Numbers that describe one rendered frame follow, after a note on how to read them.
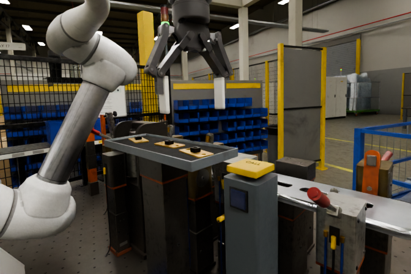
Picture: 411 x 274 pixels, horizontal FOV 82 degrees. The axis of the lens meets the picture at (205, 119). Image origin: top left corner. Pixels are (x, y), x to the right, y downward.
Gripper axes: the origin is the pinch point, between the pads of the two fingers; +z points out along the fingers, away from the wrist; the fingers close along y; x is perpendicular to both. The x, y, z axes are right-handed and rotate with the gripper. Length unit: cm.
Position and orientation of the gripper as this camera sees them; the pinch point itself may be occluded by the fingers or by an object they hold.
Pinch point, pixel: (194, 105)
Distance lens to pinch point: 49.4
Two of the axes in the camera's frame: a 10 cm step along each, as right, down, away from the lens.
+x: -5.8, -0.6, 8.1
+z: 0.3, 9.9, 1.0
